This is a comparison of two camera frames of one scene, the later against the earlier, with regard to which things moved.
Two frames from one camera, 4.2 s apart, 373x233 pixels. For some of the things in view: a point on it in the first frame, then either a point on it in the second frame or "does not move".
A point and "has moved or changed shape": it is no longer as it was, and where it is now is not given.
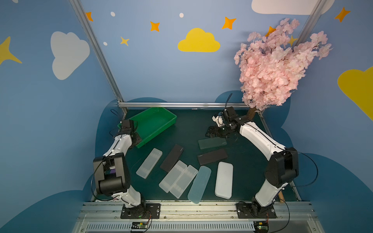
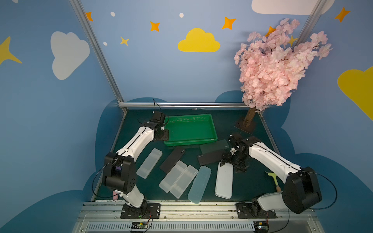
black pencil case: (172, 158) does not move
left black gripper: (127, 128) → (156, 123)
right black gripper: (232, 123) → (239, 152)
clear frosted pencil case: (147, 166) does not move
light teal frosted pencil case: (197, 188) does not move
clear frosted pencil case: (183, 182) does not move
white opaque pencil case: (224, 180) does not move
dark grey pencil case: (207, 158) does not move
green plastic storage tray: (150, 123) has moved or changed shape
